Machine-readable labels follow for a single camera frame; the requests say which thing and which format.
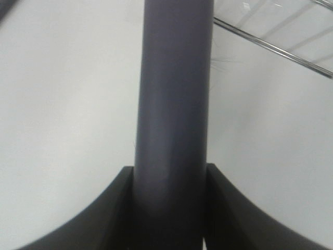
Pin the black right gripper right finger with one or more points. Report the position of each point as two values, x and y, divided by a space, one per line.
234 222

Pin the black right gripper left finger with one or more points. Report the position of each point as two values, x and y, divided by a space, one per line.
104 224

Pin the chrome wire dish rack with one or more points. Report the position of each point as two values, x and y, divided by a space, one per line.
300 31

